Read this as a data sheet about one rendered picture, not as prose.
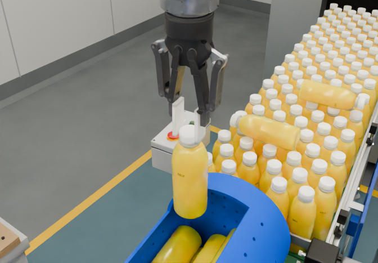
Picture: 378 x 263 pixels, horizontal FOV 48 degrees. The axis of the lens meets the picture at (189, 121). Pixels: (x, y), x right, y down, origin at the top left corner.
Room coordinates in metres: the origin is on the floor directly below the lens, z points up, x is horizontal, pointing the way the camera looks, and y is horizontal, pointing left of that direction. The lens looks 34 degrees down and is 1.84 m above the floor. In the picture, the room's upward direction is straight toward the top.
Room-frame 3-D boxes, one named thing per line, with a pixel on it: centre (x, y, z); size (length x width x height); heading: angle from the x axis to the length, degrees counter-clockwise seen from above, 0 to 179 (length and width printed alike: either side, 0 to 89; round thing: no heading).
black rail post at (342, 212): (0.83, -0.43, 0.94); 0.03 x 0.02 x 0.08; 151
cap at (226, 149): (0.97, -0.11, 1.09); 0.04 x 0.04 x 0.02
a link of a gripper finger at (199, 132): (0.61, -0.02, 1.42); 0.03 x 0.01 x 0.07; 150
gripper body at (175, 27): (0.62, 0.00, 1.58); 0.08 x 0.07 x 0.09; 60
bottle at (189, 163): (0.63, 0.00, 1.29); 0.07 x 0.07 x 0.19
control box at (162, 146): (1.06, 0.02, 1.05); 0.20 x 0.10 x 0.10; 151
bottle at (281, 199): (0.82, -0.24, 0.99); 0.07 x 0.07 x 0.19
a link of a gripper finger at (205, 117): (0.60, -0.04, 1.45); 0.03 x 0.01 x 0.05; 60
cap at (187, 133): (0.62, 0.00, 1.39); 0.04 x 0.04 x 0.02
